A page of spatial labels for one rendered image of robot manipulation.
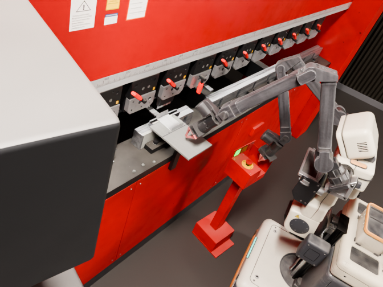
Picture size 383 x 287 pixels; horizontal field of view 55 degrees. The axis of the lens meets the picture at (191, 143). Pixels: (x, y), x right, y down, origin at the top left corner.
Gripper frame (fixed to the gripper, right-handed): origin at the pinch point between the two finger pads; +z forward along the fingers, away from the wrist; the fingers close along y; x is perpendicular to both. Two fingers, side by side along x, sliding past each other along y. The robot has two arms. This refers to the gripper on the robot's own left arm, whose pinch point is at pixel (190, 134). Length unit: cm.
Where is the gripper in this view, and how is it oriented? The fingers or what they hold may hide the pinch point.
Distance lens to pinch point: 175.7
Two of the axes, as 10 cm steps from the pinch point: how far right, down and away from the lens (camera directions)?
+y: -6.3, 3.7, -6.9
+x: 4.9, 8.7, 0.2
